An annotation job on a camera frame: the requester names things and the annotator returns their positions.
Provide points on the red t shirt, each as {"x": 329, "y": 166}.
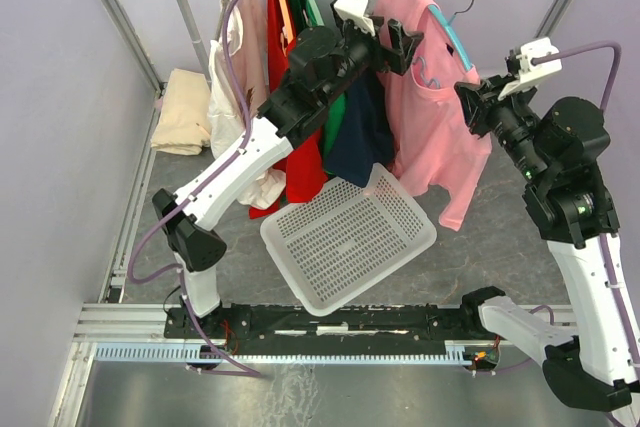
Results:
{"x": 304, "y": 174}

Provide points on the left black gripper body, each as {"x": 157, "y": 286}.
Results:
{"x": 363, "y": 49}

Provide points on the light blue cable duct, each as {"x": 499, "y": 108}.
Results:
{"x": 448, "y": 352}

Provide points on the white plastic basket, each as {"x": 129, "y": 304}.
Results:
{"x": 346, "y": 240}

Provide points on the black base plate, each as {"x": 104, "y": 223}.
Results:
{"x": 290, "y": 328}

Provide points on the mint green hanger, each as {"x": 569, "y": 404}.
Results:
{"x": 313, "y": 10}

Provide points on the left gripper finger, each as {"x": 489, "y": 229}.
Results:
{"x": 397, "y": 60}
{"x": 402, "y": 41}

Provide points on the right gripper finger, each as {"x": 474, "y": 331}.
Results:
{"x": 475, "y": 113}
{"x": 469, "y": 92}

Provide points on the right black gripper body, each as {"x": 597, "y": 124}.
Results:
{"x": 510, "y": 119}

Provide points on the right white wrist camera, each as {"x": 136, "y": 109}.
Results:
{"x": 527, "y": 69}

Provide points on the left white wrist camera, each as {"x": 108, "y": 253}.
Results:
{"x": 358, "y": 12}

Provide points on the folded beige cloth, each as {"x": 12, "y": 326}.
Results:
{"x": 183, "y": 127}

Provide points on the orange hanger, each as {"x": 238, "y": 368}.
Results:
{"x": 280, "y": 25}

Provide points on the teal blue hanger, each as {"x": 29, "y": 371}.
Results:
{"x": 455, "y": 32}

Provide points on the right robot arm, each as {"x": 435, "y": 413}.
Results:
{"x": 596, "y": 366}

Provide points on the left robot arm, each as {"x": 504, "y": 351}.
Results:
{"x": 322, "y": 66}

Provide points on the grey hanger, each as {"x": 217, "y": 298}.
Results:
{"x": 220, "y": 24}

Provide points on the pink t shirt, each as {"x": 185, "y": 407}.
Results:
{"x": 433, "y": 144}

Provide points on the green t shirt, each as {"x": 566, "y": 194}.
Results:
{"x": 337, "y": 111}

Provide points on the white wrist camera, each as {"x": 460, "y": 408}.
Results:
{"x": 527, "y": 69}
{"x": 358, "y": 12}

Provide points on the navy blue t shirt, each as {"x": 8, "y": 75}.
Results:
{"x": 364, "y": 137}

